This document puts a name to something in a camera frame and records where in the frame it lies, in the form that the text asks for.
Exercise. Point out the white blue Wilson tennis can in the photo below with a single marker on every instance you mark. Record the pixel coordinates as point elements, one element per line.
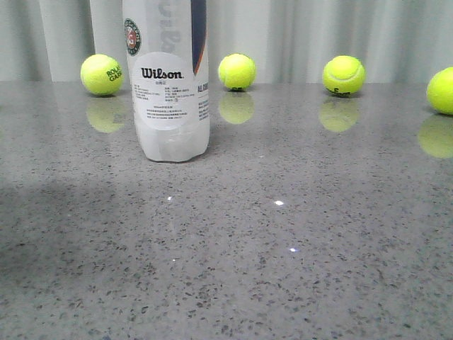
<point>166,44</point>

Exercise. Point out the centre yellow tennis ball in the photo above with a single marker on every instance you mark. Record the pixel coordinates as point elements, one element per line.
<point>237,71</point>

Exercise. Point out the yellow tennis ball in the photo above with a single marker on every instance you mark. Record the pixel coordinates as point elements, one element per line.
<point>237,71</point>
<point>343,75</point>

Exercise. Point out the tennis ball with black text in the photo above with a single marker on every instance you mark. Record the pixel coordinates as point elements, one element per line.
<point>101,75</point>

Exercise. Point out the far right tennis ball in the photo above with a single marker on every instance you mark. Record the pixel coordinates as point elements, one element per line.
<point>439,91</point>

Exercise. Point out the grey pleated curtain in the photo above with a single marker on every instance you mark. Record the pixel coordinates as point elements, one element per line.
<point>290,41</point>

